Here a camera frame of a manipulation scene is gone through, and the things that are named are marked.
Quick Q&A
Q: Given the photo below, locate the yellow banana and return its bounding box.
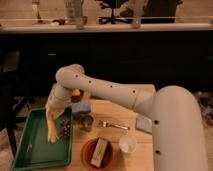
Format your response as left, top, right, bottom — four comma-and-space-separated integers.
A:
47, 118, 58, 143

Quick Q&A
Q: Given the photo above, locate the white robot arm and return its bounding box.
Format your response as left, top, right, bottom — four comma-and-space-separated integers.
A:
46, 64, 208, 171

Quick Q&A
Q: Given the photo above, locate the green plastic tray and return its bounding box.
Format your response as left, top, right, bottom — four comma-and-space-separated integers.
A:
13, 108, 73, 171

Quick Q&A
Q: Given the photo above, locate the red grape bunch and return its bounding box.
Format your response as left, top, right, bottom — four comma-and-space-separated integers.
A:
59, 120, 70, 139

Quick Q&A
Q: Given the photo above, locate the dark red bowl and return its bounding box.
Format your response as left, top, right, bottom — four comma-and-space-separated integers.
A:
71, 90, 84, 103

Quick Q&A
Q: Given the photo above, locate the orange fruit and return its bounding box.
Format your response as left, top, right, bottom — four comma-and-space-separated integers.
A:
71, 89, 80, 97

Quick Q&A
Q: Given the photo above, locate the small metal cup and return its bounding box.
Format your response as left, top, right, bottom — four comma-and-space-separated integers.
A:
80, 115, 94, 132

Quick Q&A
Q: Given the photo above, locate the dark chair at left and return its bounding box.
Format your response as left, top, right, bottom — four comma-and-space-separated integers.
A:
0, 72, 34, 156

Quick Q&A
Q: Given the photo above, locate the orange plate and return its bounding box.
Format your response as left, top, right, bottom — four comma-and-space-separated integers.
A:
82, 138, 114, 171

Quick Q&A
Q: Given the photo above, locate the silver fork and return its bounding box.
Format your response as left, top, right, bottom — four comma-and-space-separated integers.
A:
99, 121, 130, 130

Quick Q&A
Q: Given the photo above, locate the beige wooden block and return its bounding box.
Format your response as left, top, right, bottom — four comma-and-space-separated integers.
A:
91, 138, 108, 167

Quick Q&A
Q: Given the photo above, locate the white paper cup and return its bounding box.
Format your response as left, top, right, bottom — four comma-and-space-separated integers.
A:
119, 134, 137, 154

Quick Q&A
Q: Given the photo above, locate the blue folded cloth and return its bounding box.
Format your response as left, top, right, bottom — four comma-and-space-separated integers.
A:
136, 114, 152, 134

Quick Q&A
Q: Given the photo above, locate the black office chair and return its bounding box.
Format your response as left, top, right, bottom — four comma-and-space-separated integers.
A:
96, 0, 128, 24

